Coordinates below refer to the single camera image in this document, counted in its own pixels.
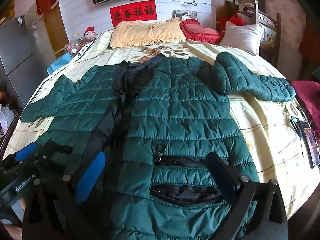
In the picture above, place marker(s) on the red Chinese banner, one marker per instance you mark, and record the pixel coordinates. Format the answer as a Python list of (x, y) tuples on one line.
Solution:
[(144, 11)]

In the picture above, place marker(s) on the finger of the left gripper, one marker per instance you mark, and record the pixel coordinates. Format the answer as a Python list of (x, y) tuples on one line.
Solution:
[(24, 153)]

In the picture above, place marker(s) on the grey refrigerator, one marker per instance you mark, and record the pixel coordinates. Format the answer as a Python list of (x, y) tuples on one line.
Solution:
[(22, 69)]

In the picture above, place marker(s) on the red ruffled cushion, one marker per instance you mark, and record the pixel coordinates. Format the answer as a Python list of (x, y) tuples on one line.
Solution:
[(192, 30)]

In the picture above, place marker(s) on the white pillow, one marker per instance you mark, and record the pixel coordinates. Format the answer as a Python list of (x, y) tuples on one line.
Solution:
[(245, 37)]

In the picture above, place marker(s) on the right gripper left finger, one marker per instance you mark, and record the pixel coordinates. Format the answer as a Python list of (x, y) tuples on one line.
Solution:
[(53, 208)]

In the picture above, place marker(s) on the floral cream bedspread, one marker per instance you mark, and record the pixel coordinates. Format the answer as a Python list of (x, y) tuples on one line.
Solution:
[(274, 145)]

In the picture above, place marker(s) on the pig plush toy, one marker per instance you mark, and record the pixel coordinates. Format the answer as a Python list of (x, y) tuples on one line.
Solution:
[(90, 34)]

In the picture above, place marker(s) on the dark booklet on bed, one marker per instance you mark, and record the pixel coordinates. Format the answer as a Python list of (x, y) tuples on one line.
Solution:
[(302, 128)]

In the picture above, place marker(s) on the blue bag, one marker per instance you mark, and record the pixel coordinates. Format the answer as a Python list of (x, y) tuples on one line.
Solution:
[(60, 62)]

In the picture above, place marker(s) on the green quilted puffer jacket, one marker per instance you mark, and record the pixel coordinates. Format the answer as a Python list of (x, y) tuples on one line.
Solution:
[(157, 121)]

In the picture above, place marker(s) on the crimson velvet blanket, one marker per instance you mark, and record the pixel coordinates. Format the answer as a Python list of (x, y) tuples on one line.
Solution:
[(308, 96)]

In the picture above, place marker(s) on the wooden chair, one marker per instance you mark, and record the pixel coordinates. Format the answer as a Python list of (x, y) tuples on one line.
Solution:
[(270, 40)]

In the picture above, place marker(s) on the framed photo on wall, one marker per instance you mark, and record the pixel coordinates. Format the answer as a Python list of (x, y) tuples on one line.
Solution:
[(184, 14)]

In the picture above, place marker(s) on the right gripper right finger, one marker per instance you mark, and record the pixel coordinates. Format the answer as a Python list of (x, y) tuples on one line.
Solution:
[(269, 218)]

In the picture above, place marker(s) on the yellow ruffled pillow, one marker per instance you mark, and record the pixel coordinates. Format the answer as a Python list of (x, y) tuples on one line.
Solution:
[(137, 33)]

